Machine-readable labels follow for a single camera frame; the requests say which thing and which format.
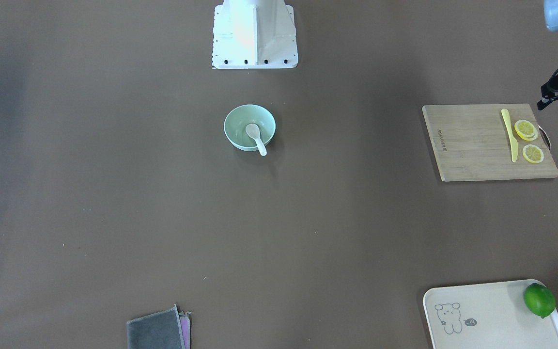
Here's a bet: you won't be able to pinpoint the white plastic spoon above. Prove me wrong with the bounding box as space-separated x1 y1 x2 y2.
245 123 267 156

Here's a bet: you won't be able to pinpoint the stacked lemon slices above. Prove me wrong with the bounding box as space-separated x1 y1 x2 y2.
514 119 538 142

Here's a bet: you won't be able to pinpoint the green lime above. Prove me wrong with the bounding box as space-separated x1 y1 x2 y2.
523 283 556 318

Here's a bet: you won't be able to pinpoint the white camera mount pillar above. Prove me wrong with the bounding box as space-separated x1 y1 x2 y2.
211 0 299 69

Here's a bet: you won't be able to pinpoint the cream serving tray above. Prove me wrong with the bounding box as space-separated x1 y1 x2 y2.
422 280 558 349

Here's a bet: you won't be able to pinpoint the yellow plastic knife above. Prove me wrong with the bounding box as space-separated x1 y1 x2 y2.
500 109 518 163

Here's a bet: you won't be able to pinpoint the lemon slice single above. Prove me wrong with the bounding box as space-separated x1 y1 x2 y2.
521 144 545 164

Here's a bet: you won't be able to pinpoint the bamboo cutting board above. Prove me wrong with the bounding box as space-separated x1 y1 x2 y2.
421 104 558 182

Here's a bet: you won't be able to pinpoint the mint green bowl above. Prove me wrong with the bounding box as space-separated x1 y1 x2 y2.
223 104 277 152

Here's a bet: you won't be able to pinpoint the grey folded cloth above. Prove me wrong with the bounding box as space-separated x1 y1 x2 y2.
126 304 192 349

